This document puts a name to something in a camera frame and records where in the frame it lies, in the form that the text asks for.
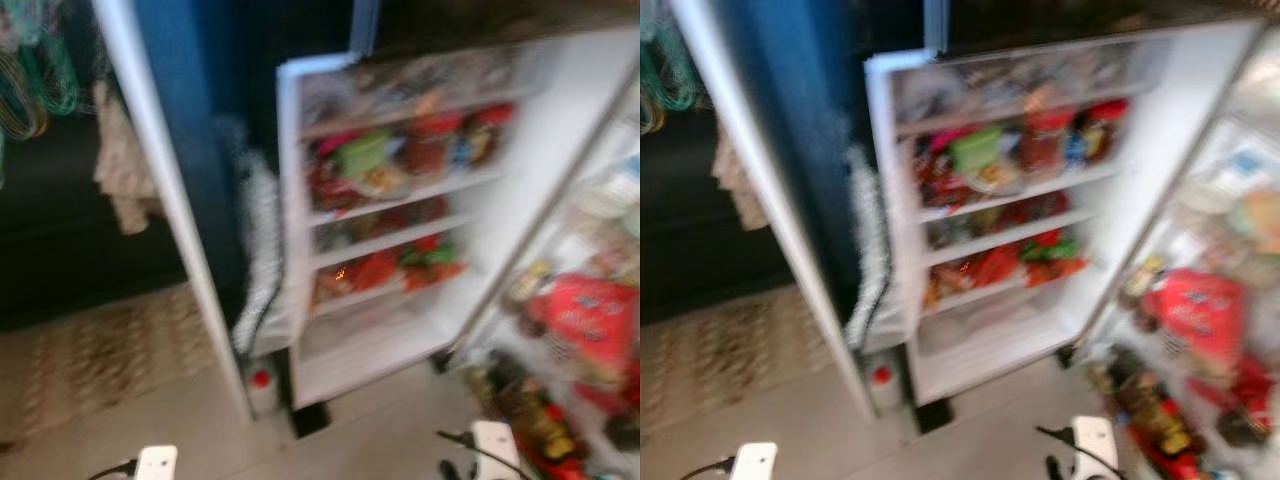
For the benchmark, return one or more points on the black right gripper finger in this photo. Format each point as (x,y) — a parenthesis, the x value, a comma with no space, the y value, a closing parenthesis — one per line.
(449,471)
(1053,469)

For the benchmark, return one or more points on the white fridge door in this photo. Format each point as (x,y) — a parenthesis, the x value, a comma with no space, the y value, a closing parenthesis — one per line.
(540,180)
(1150,170)

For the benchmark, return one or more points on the open white fridge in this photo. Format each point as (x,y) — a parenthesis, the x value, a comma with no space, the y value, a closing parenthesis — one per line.
(610,200)
(1240,150)

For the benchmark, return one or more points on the dark sauce bottles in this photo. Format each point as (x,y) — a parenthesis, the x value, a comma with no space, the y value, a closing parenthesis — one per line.
(545,430)
(1150,410)

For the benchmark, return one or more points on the small bottle red cap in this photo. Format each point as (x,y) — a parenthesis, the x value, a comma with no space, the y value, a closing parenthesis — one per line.
(882,388)
(262,390)

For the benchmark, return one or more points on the brown bottle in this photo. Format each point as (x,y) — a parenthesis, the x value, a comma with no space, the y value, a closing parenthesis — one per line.
(1140,280)
(525,285)

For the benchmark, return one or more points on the large red package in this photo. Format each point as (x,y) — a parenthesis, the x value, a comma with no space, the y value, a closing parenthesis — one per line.
(1195,310)
(590,315)

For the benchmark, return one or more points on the red snack packet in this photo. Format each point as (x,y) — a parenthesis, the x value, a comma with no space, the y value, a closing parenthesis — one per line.
(375,270)
(995,265)

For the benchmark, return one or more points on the green and red packet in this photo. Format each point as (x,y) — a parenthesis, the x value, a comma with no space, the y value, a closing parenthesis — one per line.
(432,258)
(1050,250)

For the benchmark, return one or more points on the patterned beige floor mat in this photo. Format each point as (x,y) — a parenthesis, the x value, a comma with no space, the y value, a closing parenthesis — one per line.
(100,360)
(720,360)

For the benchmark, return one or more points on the large red lid jar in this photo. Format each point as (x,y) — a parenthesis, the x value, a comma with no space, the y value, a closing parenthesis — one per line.
(1045,140)
(432,145)

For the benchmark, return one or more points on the green food package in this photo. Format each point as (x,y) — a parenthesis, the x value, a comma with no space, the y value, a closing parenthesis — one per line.
(362,155)
(975,150)

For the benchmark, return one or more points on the small red lid jar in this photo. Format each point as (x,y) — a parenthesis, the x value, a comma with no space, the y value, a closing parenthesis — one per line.
(1100,125)
(490,130)

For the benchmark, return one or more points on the beige hanging cloth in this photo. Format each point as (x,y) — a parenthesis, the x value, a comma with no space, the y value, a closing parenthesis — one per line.
(122,170)
(740,185)

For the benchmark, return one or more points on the green hangers bundle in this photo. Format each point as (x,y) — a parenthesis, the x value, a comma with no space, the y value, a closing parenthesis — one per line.
(55,75)
(670,80)

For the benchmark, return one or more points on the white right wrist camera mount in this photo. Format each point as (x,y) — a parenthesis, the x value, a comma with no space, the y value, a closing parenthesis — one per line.
(497,448)
(1095,445)

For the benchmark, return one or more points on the blue door white frame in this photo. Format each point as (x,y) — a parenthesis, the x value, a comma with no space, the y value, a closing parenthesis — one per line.
(775,150)
(190,150)

